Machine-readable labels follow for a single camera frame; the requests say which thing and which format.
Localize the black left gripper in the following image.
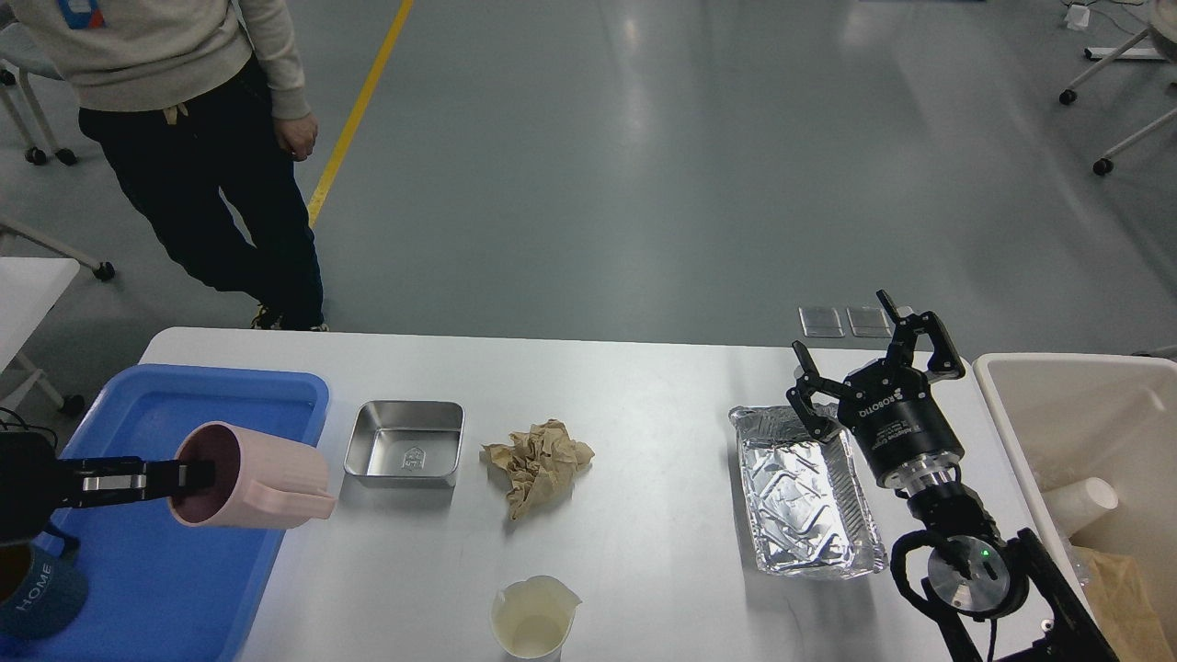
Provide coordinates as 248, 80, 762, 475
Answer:
1, 432, 217, 547

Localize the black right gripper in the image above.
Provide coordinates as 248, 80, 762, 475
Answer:
786, 290, 967, 488

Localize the dark blue mug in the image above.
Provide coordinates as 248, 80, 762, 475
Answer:
1, 528, 89, 640

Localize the pink mug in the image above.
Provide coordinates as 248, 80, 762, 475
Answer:
167, 421, 337, 531

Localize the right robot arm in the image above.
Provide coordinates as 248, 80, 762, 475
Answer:
786, 290, 1115, 661

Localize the person's hand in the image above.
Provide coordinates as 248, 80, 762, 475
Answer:
272, 112, 319, 163

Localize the right floor outlet plate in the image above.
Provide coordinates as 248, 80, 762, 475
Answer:
845, 306, 895, 338

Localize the floor outlet plate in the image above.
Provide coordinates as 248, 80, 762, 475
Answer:
845, 306, 895, 338
798, 306, 846, 338

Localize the left floor outlet plate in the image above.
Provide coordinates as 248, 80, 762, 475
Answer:
798, 306, 846, 338

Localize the blue plastic tray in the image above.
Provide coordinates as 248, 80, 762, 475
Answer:
4, 364, 330, 661

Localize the aluminium foil container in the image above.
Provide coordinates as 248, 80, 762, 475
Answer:
729, 405, 887, 581

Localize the beige waste bin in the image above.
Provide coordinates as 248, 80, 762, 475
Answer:
975, 353, 1176, 661

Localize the white side table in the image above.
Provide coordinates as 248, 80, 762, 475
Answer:
1, 256, 80, 369

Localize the white paper cup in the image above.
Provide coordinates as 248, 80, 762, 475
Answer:
1042, 477, 1121, 537

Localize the square steel tray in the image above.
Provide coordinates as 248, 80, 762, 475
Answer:
344, 400, 465, 486

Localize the white chair base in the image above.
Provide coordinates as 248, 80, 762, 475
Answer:
1058, 0, 1177, 177

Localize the brown paper bag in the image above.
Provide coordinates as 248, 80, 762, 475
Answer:
1071, 547, 1173, 661

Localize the crumpled brown paper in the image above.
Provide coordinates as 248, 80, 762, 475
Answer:
483, 418, 596, 522

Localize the person in dark trousers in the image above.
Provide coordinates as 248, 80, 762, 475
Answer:
11, 1, 327, 331

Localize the grey office chair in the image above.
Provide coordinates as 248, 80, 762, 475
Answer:
1, 22, 115, 282

